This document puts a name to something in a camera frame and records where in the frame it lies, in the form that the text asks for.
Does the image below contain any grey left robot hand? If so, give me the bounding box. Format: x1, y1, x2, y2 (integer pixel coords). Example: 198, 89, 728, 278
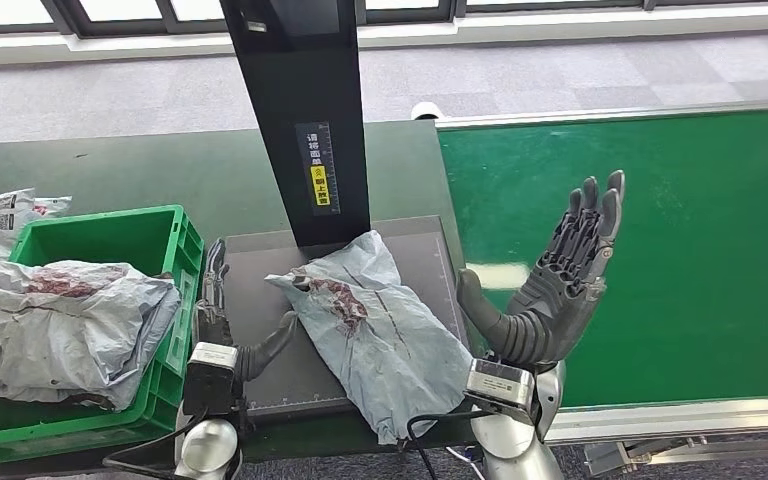
191, 238, 300, 380

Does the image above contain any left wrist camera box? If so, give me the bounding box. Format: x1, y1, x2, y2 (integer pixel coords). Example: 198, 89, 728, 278
181, 341, 243, 419

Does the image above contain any black inbound scanner machine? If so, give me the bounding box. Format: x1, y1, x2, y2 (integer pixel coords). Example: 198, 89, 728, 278
214, 0, 475, 422

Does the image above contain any green conveyor belt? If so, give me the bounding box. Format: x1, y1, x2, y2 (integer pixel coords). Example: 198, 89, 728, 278
436, 109, 768, 409

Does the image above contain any dark window frame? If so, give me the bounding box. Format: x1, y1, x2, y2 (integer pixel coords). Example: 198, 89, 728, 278
0, 0, 768, 38

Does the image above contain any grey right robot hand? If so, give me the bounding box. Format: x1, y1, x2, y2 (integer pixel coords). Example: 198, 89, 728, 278
456, 169, 627, 363

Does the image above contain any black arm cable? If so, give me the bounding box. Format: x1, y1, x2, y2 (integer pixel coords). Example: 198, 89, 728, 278
405, 410, 491, 480
102, 410, 210, 480

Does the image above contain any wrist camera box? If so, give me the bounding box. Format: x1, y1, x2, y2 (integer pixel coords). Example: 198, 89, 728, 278
181, 341, 243, 419
465, 357, 536, 425

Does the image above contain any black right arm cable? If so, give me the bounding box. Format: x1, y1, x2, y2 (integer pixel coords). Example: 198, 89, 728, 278
405, 410, 491, 480

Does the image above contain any aluminium conveyor frame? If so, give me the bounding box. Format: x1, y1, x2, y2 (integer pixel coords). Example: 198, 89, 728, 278
434, 97, 768, 480

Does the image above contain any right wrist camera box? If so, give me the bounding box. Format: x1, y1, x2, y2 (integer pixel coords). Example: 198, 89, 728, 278
465, 357, 536, 425

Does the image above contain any green plastic crate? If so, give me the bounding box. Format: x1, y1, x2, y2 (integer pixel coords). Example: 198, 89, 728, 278
0, 203, 205, 465

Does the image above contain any black and yellow label sticker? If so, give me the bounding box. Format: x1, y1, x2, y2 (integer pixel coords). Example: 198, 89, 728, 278
294, 121, 342, 217

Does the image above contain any thin white cable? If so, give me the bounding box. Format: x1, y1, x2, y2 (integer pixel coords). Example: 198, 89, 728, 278
446, 447, 488, 478

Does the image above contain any white round roller cap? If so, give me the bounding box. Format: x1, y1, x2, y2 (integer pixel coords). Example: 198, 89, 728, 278
410, 100, 446, 122

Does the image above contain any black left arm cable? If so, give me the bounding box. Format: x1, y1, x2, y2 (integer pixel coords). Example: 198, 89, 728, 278
102, 410, 210, 480

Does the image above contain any white window sill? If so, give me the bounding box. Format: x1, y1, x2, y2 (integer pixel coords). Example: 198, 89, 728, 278
0, 3, 768, 68

